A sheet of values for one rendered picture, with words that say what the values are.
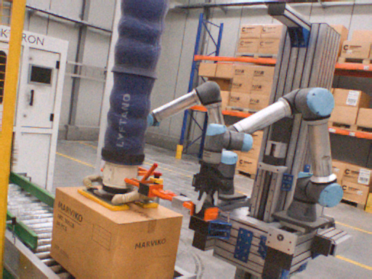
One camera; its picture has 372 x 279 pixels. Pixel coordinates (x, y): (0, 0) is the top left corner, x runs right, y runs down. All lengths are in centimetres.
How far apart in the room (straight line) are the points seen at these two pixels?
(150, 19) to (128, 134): 55
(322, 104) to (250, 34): 853
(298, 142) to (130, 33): 103
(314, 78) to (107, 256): 137
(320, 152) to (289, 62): 66
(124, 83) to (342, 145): 865
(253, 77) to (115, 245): 842
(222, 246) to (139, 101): 92
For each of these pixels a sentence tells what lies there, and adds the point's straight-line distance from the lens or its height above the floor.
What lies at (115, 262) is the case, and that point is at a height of 77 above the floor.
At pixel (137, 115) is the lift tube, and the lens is 184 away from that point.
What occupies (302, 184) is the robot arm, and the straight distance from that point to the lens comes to 187.
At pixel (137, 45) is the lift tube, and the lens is 183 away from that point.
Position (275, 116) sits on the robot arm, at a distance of 172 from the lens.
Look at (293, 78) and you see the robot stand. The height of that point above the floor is 173.
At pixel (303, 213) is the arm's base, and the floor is 108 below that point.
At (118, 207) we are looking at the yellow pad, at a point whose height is 97.
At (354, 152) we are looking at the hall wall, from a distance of 1003.
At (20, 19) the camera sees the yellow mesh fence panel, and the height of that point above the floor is 179.
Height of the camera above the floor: 148
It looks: 10 degrees down
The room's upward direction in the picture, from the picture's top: 9 degrees clockwise
